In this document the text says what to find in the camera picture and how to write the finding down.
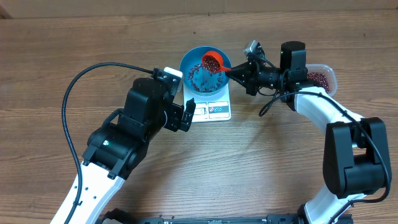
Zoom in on clear plastic container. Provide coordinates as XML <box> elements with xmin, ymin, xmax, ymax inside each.
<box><xmin>306</xmin><ymin>64</ymin><xmax>338</xmax><ymax>96</ymax></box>

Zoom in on red adzuki beans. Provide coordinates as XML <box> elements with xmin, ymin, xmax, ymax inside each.
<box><xmin>308</xmin><ymin>72</ymin><xmax>330</xmax><ymax>93</ymax></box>

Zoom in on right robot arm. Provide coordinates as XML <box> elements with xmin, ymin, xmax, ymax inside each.
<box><xmin>226</xmin><ymin>40</ymin><xmax>392</xmax><ymax>223</ymax></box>

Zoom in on white digital kitchen scale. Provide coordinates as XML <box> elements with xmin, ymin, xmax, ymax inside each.
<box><xmin>183</xmin><ymin>84</ymin><xmax>232</xmax><ymax>123</ymax></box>

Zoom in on red scoop with blue handle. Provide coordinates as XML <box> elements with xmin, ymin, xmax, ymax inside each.
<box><xmin>201</xmin><ymin>50</ymin><xmax>231</xmax><ymax>73</ymax></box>

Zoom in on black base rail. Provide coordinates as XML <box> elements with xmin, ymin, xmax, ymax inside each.
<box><xmin>99</xmin><ymin>205</ymin><xmax>352</xmax><ymax>224</ymax></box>

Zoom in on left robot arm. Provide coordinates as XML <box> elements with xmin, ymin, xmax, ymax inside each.
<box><xmin>52</xmin><ymin>67</ymin><xmax>195</xmax><ymax>223</ymax></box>

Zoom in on teal plastic bowl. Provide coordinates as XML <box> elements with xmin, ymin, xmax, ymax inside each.
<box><xmin>180</xmin><ymin>46</ymin><xmax>231</xmax><ymax>96</ymax></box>

